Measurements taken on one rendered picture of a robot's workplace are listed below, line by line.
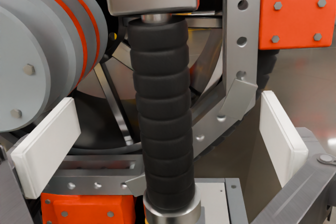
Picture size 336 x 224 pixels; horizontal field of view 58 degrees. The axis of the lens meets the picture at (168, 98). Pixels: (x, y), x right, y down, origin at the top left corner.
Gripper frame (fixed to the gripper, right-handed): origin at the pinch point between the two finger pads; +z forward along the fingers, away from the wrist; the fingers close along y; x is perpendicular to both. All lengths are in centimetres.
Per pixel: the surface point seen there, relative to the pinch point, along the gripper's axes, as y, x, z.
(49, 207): -24.1, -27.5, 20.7
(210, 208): 5, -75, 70
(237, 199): 16, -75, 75
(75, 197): -18.9, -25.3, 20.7
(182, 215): 0.9, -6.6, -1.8
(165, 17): 0.6, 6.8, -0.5
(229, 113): 6.5, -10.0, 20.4
